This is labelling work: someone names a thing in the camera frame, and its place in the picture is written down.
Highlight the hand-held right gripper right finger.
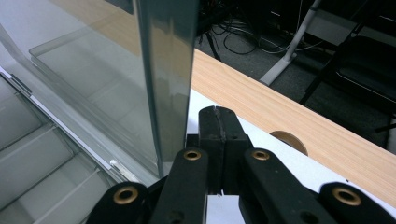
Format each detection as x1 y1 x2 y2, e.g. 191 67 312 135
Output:
218 105 254 196

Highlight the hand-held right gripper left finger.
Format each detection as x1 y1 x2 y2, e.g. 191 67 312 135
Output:
186 105 225 196

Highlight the grey translucent compartment box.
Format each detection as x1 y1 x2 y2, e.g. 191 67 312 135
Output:
0 0 201 224

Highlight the white board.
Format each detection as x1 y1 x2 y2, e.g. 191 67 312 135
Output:
185 88 396 224

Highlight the light desk with white legs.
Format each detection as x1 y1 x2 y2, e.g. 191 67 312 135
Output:
259 0 396 87

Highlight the black chair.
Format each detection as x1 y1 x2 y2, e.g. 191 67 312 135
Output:
298 18 396 135

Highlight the bundle of floor cables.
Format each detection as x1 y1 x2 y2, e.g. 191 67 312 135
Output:
199 10 312 59

